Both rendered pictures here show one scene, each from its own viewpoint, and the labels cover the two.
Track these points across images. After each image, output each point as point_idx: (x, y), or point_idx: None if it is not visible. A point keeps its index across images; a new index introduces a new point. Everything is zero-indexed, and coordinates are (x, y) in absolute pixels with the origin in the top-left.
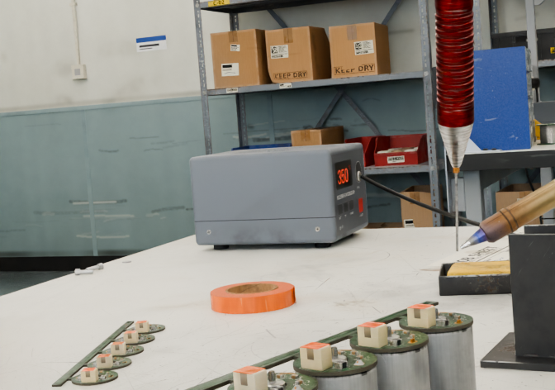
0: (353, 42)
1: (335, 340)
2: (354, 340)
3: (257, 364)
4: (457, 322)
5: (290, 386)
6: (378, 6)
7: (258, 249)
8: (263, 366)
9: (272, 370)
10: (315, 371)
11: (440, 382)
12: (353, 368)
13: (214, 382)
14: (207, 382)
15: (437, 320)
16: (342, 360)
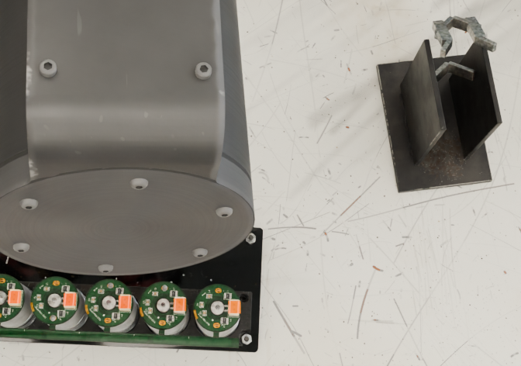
0: None
1: (67, 330)
2: (63, 319)
3: (133, 340)
4: (3, 281)
5: (160, 295)
6: None
7: None
8: (134, 334)
9: (161, 304)
10: (132, 299)
11: (27, 290)
12: (119, 284)
13: (170, 340)
14: (174, 342)
15: (5, 293)
16: (117, 291)
